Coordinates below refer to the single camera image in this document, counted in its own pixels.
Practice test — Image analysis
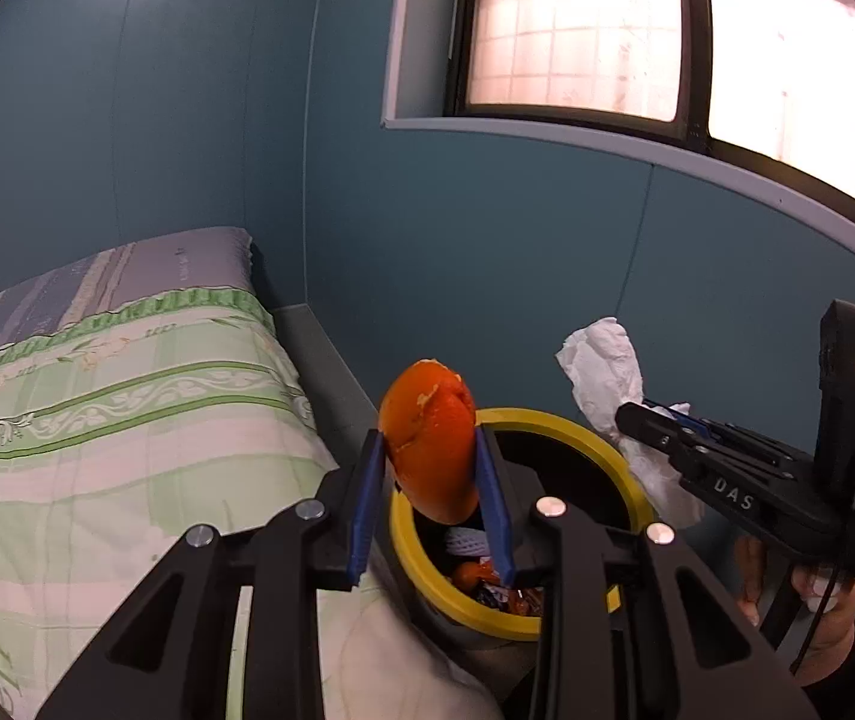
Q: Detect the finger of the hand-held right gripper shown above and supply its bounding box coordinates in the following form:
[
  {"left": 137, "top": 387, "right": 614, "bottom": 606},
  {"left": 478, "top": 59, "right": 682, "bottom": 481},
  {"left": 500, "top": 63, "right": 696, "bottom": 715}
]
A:
[
  {"left": 648, "top": 401, "right": 745, "bottom": 449},
  {"left": 614, "top": 401, "right": 709, "bottom": 481}
]

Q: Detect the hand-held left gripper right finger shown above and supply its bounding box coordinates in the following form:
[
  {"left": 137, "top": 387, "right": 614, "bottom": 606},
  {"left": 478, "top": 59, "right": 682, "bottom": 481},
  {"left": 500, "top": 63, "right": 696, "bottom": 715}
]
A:
[{"left": 476, "top": 426, "right": 822, "bottom": 720}]

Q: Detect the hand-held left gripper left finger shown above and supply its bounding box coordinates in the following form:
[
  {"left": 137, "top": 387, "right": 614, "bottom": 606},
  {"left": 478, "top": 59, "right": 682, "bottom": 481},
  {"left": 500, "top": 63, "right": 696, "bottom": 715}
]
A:
[{"left": 35, "top": 429, "right": 387, "bottom": 720}]

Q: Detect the large white foam net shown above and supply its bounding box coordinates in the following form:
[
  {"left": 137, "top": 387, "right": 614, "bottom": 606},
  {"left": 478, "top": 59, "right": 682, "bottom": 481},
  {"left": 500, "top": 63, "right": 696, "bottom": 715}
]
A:
[{"left": 438, "top": 527, "right": 492, "bottom": 557}]

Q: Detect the white tissue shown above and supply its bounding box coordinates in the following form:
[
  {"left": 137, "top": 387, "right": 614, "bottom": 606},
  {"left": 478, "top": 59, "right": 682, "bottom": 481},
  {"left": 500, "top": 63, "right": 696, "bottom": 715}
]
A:
[{"left": 554, "top": 316, "right": 706, "bottom": 530}]

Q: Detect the yellow rimmed black trash bin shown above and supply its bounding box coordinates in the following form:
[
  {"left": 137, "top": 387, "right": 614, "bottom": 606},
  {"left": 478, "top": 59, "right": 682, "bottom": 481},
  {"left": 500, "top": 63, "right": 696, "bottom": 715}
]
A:
[{"left": 388, "top": 406, "right": 657, "bottom": 642}]

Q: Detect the orange peel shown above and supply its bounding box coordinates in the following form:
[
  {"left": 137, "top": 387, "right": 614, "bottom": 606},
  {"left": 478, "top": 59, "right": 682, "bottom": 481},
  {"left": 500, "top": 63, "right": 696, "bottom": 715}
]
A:
[{"left": 380, "top": 358, "right": 481, "bottom": 526}]

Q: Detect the person's right forearm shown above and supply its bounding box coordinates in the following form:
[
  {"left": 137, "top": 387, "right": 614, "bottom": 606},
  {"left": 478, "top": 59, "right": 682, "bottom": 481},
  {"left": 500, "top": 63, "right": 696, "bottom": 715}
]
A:
[{"left": 794, "top": 611, "right": 855, "bottom": 720}]

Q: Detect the person's right hand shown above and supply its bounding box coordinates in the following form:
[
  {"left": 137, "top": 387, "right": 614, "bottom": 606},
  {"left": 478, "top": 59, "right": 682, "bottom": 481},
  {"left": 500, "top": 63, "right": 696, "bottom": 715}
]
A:
[{"left": 734, "top": 536, "right": 855, "bottom": 687}]

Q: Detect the green patterned quilt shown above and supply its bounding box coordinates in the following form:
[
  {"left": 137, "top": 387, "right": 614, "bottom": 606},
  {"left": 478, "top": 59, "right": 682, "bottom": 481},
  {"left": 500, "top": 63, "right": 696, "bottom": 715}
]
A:
[{"left": 0, "top": 289, "right": 503, "bottom": 720}]

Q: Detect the brown framed window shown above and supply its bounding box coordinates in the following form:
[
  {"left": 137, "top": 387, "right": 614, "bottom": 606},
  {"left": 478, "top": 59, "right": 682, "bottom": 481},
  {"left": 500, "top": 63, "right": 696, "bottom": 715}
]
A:
[{"left": 382, "top": 0, "right": 855, "bottom": 256}]

